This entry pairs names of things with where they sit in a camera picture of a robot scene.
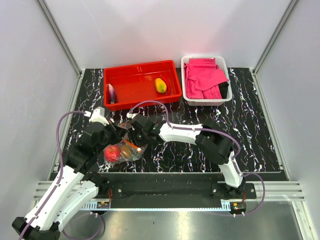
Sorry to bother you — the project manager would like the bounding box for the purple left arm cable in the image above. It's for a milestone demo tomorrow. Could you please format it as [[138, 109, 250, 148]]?
[[18, 111, 88, 240]]

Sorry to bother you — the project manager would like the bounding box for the aluminium frame post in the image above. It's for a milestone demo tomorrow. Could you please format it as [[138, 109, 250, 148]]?
[[252, 0, 300, 74], [35, 0, 82, 76]]

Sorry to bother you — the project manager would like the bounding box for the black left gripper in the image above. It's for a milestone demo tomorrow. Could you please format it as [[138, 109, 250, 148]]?
[[95, 118, 128, 154]]

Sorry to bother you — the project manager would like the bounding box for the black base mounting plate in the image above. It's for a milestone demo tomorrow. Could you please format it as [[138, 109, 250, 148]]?
[[97, 172, 257, 210]]

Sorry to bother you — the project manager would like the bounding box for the red fake chili pepper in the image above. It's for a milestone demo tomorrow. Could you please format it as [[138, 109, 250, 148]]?
[[160, 75, 171, 95]]

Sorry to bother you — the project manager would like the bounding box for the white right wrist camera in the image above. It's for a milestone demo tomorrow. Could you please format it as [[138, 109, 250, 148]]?
[[126, 112, 137, 130]]

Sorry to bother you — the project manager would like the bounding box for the yellow green fake mango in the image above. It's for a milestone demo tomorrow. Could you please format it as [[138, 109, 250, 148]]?
[[154, 78, 167, 94]]

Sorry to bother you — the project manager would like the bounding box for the red fake apple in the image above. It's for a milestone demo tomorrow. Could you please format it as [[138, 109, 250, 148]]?
[[104, 145, 121, 163]]

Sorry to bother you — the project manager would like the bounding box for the clear zip top bag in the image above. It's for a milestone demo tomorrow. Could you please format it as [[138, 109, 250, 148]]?
[[103, 123, 148, 166]]

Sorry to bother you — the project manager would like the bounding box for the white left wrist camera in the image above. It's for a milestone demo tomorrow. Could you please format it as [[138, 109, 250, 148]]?
[[84, 106, 109, 126]]

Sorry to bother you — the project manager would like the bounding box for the right aluminium frame post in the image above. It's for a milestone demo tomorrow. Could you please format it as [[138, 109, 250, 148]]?
[[252, 0, 300, 74]]

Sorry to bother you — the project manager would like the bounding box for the left aluminium frame post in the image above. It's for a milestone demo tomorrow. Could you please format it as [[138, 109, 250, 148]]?
[[35, 0, 82, 76]]

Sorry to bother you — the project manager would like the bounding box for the pink cloth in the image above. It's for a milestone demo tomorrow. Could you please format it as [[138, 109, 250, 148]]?
[[183, 58, 229, 100]]

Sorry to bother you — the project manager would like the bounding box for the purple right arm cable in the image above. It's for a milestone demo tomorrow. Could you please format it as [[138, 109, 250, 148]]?
[[128, 100, 266, 211]]

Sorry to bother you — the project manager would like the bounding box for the black marble pattern mat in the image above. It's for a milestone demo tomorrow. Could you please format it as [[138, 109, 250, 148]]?
[[65, 66, 288, 175]]

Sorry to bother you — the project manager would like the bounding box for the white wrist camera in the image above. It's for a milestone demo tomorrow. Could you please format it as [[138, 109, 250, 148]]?
[[126, 112, 137, 130], [84, 106, 109, 126]]

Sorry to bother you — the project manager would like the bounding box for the brown fake kiwi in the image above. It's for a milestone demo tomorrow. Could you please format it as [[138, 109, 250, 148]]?
[[120, 145, 133, 159]]

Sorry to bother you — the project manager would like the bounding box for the white plastic basket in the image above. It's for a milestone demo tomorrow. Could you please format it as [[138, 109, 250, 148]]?
[[181, 55, 233, 106]]

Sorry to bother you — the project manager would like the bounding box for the purple fake eggplant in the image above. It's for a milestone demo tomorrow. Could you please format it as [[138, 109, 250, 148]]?
[[107, 83, 117, 104]]

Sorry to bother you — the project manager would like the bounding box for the red plastic tray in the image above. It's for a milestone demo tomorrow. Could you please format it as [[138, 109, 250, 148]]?
[[103, 60, 182, 111]]

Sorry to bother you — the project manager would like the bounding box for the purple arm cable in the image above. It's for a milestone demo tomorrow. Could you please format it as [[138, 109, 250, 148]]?
[[18, 111, 88, 240], [128, 100, 266, 211]]

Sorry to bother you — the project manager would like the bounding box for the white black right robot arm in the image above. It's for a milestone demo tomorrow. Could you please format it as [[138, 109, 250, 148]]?
[[127, 113, 246, 199]]

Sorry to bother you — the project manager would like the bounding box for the white slotted cable duct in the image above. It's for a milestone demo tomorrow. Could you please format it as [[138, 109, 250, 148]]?
[[80, 201, 110, 211]]

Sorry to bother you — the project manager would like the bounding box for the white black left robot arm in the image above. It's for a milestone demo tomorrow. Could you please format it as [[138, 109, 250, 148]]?
[[12, 122, 126, 240]]

